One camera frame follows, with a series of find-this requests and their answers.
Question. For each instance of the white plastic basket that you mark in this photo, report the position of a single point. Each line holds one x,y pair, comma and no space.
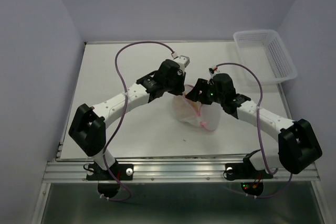
264,53

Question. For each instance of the aluminium mounting rail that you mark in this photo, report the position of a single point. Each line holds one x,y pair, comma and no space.
150,170

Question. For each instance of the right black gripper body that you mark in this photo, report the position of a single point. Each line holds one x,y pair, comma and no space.
217,97

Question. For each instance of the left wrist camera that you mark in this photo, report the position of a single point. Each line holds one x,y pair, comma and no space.
183,61

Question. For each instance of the white mesh laundry bag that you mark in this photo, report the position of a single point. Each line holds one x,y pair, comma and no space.
208,119

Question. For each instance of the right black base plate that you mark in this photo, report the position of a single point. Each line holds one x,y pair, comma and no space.
245,170

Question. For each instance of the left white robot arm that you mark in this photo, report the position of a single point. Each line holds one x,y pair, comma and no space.
89,125

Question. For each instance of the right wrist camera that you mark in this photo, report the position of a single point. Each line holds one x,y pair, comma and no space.
213,70

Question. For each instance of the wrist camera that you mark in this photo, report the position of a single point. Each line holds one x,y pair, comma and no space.
213,70
183,61

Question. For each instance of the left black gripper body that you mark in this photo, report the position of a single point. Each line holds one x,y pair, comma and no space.
175,86

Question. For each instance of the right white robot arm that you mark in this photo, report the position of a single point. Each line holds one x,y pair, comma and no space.
298,146

